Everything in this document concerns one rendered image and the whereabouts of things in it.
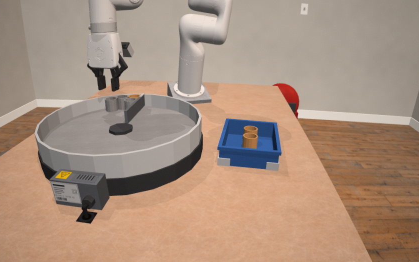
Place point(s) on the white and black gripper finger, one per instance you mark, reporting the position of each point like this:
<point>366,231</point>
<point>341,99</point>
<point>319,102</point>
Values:
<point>116,73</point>
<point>101,80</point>

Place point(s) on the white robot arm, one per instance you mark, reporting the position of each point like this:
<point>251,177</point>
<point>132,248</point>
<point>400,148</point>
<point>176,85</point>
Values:
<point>194,29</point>

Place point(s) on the bronze bushing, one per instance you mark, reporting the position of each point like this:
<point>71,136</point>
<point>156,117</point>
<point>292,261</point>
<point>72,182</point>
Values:
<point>250,129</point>
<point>250,140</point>
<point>134,96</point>

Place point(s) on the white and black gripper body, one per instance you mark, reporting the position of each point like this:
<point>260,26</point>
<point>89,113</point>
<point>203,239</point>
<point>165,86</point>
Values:
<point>103,50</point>

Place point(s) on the grey metal bushing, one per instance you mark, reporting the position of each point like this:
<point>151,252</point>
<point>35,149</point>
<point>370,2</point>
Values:
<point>128,102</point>
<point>111,104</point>
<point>121,102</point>

